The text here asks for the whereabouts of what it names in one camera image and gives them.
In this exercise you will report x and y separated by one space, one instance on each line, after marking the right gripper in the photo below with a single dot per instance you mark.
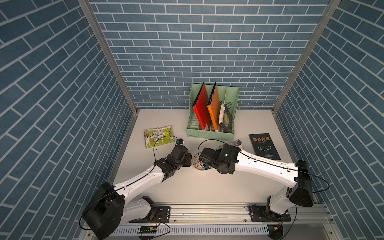
220 151

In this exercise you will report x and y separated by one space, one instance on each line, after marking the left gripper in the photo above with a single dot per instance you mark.
188 158

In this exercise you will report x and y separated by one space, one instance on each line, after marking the white oats bag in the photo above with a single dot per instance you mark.
236 143

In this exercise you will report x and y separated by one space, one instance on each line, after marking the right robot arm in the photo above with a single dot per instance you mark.
297 190

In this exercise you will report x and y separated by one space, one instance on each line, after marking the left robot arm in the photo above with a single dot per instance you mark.
112 205

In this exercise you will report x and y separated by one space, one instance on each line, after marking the red patterned breakfast bowl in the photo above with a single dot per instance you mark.
198 164

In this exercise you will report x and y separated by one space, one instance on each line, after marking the dark patterned book in organizer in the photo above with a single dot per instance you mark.
225 119

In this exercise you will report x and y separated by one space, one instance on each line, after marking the green comic book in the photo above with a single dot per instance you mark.
159 136

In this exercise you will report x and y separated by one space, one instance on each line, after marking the black book with antlers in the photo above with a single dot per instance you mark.
264 147

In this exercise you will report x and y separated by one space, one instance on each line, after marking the orange folder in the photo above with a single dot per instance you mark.
213 106

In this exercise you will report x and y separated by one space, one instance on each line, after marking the red folder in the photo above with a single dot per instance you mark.
201 110

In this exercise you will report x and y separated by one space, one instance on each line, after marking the mint green file organizer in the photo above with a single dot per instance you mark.
227 95

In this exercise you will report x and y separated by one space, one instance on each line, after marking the small black electronics board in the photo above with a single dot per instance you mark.
147 230

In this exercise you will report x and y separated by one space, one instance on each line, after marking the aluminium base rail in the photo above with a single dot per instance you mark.
222 214

